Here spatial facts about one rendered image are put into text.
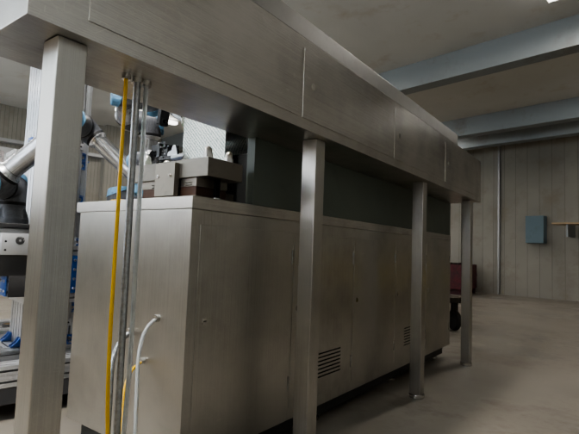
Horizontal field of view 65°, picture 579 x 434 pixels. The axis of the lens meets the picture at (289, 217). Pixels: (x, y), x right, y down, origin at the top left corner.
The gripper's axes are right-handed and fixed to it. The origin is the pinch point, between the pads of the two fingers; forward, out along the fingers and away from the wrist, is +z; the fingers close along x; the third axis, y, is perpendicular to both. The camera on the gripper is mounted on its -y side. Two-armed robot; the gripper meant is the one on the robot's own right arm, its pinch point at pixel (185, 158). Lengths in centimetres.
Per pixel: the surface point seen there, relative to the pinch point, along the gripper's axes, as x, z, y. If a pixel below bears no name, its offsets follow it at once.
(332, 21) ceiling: 286, -112, 213
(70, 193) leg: -73, 53, -25
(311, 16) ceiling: 265, -124, 213
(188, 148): -0.3, 1.7, 3.9
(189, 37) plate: -48, 56, 15
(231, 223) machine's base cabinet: -8.9, 35.0, -26.4
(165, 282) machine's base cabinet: -26, 25, -46
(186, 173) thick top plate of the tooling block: -20.1, 24.6, -10.8
